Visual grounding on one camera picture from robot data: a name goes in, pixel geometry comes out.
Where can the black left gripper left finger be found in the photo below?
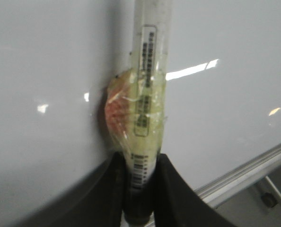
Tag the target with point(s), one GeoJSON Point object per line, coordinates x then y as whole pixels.
{"type": "Point", "coordinates": [95, 202]}

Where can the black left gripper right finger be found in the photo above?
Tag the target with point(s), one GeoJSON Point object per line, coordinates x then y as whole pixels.
{"type": "Point", "coordinates": [176, 204]}

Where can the red round magnet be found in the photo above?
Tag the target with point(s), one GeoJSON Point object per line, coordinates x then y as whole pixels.
{"type": "Point", "coordinates": [117, 104]}

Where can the white black whiteboard marker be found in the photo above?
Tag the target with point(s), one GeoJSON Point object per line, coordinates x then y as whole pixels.
{"type": "Point", "coordinates": [143, 139]}

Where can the white whiteboard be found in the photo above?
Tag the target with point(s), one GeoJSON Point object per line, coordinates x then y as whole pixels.
{"type": "Point", "coordinates": [223, 95]}

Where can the aluminium whiteboard frame rail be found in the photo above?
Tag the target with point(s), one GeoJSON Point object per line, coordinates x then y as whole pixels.
{"type": "Point", "coordinates": [226, 186]}

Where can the grey metal bracket with bolt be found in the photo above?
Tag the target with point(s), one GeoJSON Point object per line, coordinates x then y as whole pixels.
{"type": "Point", "coordinates": [269, 193]}

